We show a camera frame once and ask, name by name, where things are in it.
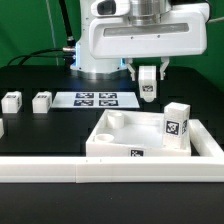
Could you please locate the white U-shaped fence wall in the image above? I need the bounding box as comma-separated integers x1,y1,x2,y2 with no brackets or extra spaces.
0,119,224,183

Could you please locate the partial white block left edge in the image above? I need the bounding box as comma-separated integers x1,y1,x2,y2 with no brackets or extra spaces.
0,118,4,139

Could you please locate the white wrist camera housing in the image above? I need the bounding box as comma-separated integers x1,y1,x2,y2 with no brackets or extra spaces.
91,0,131,17

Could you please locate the black cable bundle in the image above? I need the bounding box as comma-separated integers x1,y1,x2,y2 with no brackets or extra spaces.
6,0,78,66

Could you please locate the white square table top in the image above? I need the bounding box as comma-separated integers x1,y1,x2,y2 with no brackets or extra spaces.
86,110,191,157

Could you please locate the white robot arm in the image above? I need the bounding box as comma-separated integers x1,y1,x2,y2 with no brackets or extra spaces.
71,0,210,79

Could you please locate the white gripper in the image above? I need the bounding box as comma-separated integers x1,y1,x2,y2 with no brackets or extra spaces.
89,3,210,81

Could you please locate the tag plate with markers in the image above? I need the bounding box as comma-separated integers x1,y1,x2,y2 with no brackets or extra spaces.
52,92,139,108

